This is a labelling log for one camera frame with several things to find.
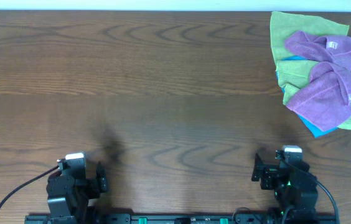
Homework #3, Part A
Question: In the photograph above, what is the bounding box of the large green cloth top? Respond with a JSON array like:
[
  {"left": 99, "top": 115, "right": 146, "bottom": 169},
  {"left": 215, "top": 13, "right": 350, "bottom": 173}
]
[{"left": 269, "top": 11, "right": 349, "bottom": 63}]

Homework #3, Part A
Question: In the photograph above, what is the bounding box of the left black cable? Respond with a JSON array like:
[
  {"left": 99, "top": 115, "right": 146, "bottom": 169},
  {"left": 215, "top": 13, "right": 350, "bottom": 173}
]
[{"left": 0, "top": 165, "right": 60, "bottom": 224}]

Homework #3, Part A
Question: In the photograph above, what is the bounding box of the purple cloth with label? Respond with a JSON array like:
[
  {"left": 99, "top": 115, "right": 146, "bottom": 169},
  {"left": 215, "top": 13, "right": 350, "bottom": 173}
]
[{"left": 284, "top": 30, "right": 351, "bottom": 71}]

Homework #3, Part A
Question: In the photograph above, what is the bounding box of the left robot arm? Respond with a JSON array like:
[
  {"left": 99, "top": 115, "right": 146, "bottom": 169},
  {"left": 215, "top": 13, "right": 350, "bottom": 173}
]
[{"left": 46, "top": 158, "right": 108, "bottom": 223}]

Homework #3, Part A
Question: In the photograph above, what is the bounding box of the black cable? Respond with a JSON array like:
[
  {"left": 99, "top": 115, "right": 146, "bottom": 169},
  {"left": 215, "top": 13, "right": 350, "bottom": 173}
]
[
  {"left": 279, "top": 157, "right": 340, "bottom": 224},
  {"left": 0, "top": 165, "right": 60, "bottom": 224}
]

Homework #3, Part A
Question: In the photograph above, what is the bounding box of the blue cloth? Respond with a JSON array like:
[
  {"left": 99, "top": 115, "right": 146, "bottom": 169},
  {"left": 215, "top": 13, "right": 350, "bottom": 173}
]
[{"left": 275, "top": 55, "right": 339, "bottom": 139}]

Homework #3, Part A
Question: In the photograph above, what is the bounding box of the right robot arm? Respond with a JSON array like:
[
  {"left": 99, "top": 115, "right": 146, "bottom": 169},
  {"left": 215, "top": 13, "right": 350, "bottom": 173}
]
[{"left": 251, "top": 146, "right": 318, "bottom": 223}]

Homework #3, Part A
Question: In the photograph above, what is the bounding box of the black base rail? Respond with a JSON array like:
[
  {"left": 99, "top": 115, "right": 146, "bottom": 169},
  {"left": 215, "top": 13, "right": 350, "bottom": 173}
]
[{"left": 24, "top": 213, "right": 336, "bottom": 224}]

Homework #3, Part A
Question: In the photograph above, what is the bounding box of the green cloth with label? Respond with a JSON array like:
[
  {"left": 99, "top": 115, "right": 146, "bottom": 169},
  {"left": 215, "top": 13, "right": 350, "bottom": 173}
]
[{"left": 276, "top": 58, "right": 351, "bottom": 130}]

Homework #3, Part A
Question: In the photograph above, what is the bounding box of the right black cable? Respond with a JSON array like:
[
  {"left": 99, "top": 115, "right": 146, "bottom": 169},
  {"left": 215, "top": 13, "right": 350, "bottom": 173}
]
[{"left": 279, "top": 157, "right": 340, "bottom": 224}]

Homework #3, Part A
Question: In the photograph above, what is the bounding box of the purple microfiber cloth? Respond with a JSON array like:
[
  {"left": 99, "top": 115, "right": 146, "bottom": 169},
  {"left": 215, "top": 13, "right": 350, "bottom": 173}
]
[{"left": 286, "top": 62, "right": 351, "bottom": 132}]

